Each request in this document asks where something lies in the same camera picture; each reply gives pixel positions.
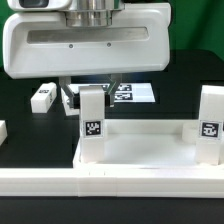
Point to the white desk top tray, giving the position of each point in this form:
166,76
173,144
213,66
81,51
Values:
150,144

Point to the white front fence bar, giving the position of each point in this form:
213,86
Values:
193,183

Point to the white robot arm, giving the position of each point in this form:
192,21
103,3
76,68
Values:
64,38

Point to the white left fence block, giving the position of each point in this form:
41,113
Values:
3,131

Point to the fiducial marker sheet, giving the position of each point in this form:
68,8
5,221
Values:
134,93

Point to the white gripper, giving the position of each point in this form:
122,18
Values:
61,39

